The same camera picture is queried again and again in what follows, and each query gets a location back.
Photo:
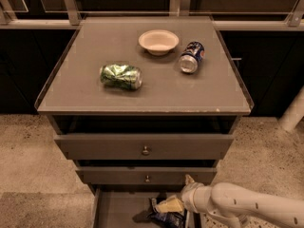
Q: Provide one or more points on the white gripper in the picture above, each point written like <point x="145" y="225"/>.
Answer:
<point x="189" y="196"/>

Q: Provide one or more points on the blue chip bag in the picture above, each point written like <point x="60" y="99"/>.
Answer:
<point x="165" y="220"/>

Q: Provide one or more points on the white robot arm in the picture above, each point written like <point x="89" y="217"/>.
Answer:
<point x="232" y="205"/>

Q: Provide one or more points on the middle drawer metal knob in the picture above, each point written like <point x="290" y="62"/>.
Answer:
<point x="147" y="179"/>

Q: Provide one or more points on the drawer metal knob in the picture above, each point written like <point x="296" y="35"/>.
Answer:
<point x="147" y="179"/>
<point x="145" y="151"/>

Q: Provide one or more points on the top drawer metal knob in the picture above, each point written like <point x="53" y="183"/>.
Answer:
<point x="145" y="151"/>

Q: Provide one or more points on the top grey drawer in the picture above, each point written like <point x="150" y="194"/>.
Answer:
<point x="129" y="146"/>

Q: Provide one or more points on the grey drawer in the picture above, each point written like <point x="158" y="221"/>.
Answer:
<point x="114" y="209"/>
<point x="129" y="146"/>
<point x="136" y="175"/>

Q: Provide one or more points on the bottom grey drawer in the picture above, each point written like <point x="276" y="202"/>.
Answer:
<point x="114" y="209"/>

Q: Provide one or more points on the middle grey drawer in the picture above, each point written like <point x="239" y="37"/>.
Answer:
<point x="136" y="175"/>

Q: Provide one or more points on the grey drawer cabinet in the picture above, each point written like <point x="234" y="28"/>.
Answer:
<point x="209" y="101"/>

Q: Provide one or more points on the crushed green soda can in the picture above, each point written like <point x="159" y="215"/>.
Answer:
<point x="121" y="76"/>

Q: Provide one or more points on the blue soda can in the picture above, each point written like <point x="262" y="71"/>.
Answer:
<point x="191" y="58"/>

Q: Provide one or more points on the white pipe leg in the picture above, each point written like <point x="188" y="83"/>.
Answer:
<point x="294" y="113"/>

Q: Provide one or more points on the white paper bowl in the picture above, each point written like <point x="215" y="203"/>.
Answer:
<point x="158" y="42"/>

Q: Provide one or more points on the metal railing frame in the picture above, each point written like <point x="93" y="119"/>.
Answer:
<point x="225" y="14"/>

